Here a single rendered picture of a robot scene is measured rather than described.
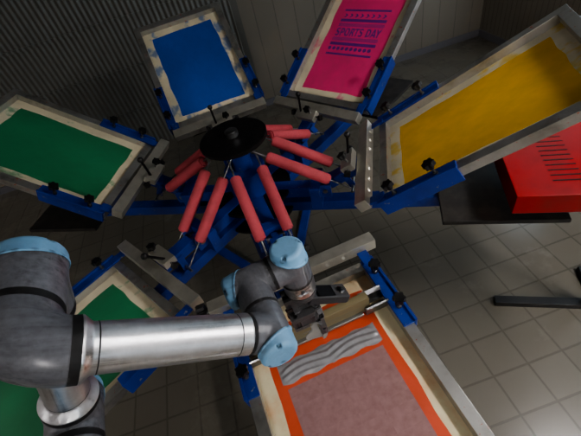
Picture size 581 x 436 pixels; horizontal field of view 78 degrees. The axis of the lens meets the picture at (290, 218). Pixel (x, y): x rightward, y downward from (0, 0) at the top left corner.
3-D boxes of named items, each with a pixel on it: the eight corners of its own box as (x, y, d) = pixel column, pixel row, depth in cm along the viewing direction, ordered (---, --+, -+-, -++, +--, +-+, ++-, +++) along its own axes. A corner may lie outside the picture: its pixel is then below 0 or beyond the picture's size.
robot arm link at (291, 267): (258, 244, 77) (295, 227, 78) (272, 274, 85) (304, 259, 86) (271, 268, 71) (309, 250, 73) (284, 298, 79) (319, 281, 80)
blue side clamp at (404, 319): (417, 329, 122) (418, 318, 117) (404, 335, 121) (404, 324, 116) (372, 266, 143) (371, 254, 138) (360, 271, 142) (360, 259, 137)
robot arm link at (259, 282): (229, 312, 69) (281, 286, 70) (214, 272, 77) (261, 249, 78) (241, 332, 74) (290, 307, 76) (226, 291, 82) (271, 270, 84)
